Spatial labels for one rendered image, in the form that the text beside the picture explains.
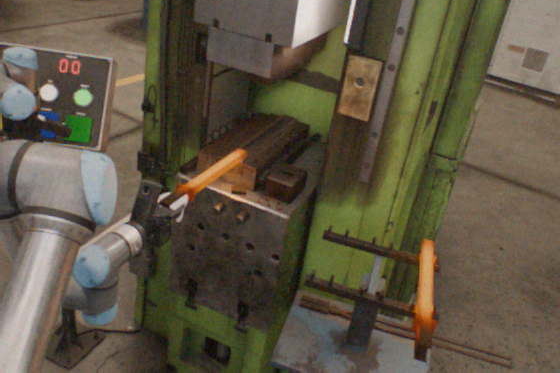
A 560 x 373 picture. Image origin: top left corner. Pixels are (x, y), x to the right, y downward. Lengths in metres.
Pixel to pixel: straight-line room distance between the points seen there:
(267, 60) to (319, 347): 0.77
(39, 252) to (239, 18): 0.86
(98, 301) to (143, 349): 1.17
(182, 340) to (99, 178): 1.25
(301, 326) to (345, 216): 0.37
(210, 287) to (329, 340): 0.47
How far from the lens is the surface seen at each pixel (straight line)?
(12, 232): 1.12
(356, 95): 1.58
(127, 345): 2.45
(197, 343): 2.14
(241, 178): 1.68
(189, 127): 1.89
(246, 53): 1.54
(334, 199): 1.74
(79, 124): 1.76
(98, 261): 1.21
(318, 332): 1.60
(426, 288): 1.41
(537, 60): 6.71
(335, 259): 1.84
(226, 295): 1.85
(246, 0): 1.52
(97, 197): 0.92
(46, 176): 0.95
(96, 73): 1.78
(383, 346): 1.62
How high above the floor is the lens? 1.76
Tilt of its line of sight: 27 degrees down
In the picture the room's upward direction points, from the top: 10 degrees clockwise
